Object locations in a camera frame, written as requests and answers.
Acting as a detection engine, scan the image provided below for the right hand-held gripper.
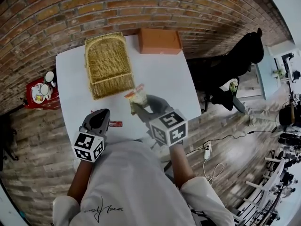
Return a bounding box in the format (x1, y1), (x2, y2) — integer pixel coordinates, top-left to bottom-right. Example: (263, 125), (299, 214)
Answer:
(137, 94), (188, 147)

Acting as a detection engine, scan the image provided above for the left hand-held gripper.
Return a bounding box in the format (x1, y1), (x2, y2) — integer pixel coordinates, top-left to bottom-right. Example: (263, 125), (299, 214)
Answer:
(72, 108), (111, 162)

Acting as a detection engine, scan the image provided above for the yellow snack packet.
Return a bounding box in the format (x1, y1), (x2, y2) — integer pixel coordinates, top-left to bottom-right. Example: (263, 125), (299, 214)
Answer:
(124, 83), (148, 115)

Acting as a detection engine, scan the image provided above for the wicker basket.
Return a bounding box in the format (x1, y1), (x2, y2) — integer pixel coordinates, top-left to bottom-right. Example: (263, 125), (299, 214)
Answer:
(84, 31), (136, 101)

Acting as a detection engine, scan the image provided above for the person's right forearm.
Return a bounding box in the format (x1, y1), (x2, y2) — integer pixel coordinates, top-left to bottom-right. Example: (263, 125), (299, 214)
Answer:
(169, 143), (196, 189)

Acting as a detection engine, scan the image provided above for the person's left forearm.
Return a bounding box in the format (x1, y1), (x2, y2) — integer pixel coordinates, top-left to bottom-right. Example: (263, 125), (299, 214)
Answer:
(67, 159), (94, 202)

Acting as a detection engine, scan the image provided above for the white enamel mug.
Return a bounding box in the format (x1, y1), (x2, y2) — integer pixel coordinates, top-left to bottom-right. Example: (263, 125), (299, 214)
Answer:
(44, 71), (56, 87)
(40, 83), (53, 100)

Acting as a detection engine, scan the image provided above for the white power strip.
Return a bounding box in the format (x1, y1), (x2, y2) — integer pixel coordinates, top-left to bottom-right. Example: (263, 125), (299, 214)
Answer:
(203, 143), (212, 160)

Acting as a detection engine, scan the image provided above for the orange box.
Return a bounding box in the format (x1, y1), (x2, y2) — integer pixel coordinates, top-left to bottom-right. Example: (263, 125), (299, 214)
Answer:
(138, 28), (183, 56)

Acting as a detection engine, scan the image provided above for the red box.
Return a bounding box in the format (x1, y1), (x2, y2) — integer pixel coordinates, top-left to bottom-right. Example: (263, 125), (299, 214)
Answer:
(25, 78), (62, 110)

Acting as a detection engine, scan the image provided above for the person's white shirt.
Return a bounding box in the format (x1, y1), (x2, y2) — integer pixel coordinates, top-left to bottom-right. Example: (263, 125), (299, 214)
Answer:
(53, 140), (235, 226)

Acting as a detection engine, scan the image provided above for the black office chair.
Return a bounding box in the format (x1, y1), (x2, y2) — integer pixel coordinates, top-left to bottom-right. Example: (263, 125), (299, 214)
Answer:
(0, 114), (19, 171)
(188, 28), (265, 114)

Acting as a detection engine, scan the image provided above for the white flower bunch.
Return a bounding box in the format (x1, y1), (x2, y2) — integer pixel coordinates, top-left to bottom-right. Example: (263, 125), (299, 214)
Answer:
(228, 78), (239, 94)

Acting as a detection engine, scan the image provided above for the pale blue desk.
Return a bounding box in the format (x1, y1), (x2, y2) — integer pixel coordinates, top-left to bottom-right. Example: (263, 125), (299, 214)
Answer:
(255, 47), (301, 101)

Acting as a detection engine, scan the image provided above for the small potted plant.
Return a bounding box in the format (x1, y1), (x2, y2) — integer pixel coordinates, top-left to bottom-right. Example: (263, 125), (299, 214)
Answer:
(272, 68), (285, 80)

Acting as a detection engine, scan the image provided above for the black cable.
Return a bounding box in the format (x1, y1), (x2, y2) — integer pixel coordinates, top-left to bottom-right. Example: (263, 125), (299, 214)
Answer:
(185, 130), (278, 155)

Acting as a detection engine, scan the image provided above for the white cable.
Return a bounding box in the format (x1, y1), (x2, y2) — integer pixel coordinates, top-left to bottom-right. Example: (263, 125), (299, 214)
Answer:
(202, 158), (225, 186)

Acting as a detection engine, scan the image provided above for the white metal frame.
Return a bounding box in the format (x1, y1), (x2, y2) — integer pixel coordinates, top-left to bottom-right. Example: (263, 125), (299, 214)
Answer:
(235, 156), (301, 226)

